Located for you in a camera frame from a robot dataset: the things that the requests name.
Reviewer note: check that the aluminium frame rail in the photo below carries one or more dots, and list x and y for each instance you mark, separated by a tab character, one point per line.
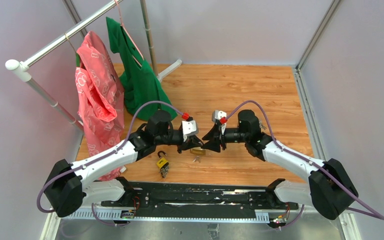
307	109

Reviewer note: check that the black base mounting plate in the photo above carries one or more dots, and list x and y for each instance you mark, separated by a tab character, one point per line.
199	201

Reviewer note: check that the brass padlock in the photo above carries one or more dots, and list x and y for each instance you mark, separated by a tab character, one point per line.
198	154

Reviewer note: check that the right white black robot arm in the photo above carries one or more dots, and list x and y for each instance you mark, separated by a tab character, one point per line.
327	185

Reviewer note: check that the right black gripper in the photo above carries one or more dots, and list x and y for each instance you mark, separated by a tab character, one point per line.
214	141

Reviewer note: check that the pink patterned garment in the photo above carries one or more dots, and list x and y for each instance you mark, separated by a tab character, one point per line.
100	95

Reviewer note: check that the green garment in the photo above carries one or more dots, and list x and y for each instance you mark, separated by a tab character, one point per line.
138	79

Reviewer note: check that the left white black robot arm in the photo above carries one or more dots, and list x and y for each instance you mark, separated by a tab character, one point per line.
72	185

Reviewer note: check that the silver key bunch on wood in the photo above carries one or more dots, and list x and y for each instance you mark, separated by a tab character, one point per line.
262	126

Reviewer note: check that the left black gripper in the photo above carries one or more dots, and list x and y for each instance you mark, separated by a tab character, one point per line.
192	142

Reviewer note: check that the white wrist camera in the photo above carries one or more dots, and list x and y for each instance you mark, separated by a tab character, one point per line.
220	120
189	128

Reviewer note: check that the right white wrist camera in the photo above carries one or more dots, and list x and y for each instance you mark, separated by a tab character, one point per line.
220	120

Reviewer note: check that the yellow black padlock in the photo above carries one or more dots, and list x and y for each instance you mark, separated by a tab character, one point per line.
163	164

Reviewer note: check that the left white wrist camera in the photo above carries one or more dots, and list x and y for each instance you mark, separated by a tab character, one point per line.
189	128

